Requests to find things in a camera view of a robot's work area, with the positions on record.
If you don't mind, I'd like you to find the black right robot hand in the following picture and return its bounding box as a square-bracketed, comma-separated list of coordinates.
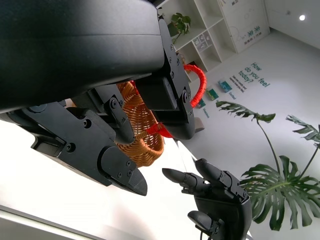
[161, 157, 253, 240]

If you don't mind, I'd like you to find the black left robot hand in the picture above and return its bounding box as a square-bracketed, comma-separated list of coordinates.
[0, 0, 196, 197]

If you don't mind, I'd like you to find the wicker basket with red handle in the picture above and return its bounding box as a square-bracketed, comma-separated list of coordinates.
[66, 64, 208, 168]

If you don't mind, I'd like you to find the large monstera plant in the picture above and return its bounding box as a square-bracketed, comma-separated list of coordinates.
[215, 99, 320, 231]

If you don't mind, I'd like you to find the small potted green plant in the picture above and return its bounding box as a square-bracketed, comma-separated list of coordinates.
[166, 12, 192, 45]

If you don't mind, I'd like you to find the white shelf unit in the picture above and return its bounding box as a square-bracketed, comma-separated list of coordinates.
[156, 0, 238, 83]

